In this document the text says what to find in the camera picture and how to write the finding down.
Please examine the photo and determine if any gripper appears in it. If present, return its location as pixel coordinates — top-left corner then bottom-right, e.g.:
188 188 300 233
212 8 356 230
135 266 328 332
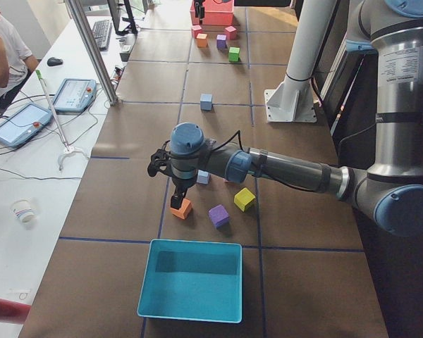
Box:
170 177 194 209

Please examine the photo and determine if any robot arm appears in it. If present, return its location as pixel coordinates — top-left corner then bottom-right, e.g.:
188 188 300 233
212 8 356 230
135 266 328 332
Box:
161 1 423 237

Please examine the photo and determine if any orange block left side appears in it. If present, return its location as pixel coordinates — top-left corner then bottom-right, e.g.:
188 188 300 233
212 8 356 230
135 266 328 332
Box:
169 199 192 220

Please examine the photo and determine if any orange block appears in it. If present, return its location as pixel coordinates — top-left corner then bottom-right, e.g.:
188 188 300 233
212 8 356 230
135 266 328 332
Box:
195 33 208 48
169 199 192 220

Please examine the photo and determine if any red plastic bin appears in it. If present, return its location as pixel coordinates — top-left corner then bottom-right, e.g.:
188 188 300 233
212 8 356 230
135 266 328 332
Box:
190 0 234 26

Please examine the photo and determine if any red block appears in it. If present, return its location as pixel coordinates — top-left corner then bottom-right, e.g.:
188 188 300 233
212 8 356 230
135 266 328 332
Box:
191 25 202 39

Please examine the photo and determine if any orange block right side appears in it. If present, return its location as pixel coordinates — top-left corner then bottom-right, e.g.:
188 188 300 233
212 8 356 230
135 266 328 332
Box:
195 33 208 48

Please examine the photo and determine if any magenta block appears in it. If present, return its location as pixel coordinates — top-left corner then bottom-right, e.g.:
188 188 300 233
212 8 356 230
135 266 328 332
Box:
224 25 238 40

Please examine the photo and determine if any purple block right side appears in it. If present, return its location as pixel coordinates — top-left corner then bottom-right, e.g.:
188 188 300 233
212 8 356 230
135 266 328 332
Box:
216 35 227 50

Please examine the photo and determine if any purple block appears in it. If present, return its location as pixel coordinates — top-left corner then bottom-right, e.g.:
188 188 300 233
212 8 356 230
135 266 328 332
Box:
216 35 227 50
208 204 230 228

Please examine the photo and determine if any purple block left side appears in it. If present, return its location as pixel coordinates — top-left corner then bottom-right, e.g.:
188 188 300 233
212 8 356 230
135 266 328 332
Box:
208 204 230 228

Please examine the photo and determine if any green block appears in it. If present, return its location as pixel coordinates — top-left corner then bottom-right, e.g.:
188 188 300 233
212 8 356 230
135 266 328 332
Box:
228 46 240 63

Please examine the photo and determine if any yellow block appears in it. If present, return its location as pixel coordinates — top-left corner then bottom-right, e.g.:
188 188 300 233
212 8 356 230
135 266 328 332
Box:
233 187 256 212

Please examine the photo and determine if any monitor stand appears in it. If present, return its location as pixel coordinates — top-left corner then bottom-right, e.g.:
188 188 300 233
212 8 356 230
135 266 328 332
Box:
107 0 138 36

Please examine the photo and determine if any blue plastic bin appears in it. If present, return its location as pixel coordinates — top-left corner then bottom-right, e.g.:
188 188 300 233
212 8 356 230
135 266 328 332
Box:
137 239 243 323

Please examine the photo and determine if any black keyboard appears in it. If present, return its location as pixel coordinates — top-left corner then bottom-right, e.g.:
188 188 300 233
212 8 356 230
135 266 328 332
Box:
92 19 111 51

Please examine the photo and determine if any reacher grabber stick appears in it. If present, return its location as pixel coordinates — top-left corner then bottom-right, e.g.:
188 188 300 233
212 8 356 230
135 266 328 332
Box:
35 70 89 171

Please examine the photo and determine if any far teach pendant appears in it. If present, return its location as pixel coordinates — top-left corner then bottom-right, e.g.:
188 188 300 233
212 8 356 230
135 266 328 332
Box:
52 78 97 115

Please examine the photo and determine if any teach pendant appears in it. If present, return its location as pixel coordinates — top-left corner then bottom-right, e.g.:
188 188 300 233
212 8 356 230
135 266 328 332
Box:
0 103 52 147
52 78 97 115

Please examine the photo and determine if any paper cup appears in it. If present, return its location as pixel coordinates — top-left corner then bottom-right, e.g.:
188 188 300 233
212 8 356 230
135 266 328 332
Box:
10 199 35 224

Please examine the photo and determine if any black computer mouse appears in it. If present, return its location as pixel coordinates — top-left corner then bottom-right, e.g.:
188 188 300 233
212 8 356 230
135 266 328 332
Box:
47 57 63 67

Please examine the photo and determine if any near teach pendant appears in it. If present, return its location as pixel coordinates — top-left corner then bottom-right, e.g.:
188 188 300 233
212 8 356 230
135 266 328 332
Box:
0 103 52 147

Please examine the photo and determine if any person in white shirt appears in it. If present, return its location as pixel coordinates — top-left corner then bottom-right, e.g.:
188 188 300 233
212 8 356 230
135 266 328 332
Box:
0 11 39 115

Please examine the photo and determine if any red bottle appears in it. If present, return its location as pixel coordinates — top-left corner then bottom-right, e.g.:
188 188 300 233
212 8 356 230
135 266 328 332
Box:
0 299 31 325

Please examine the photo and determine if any aluminium frame post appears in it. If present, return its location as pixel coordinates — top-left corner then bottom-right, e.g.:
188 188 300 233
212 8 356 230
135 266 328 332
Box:
65 0 118 106

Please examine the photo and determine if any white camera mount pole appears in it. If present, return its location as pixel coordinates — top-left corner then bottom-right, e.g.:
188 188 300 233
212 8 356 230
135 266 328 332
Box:
264 0 337 123

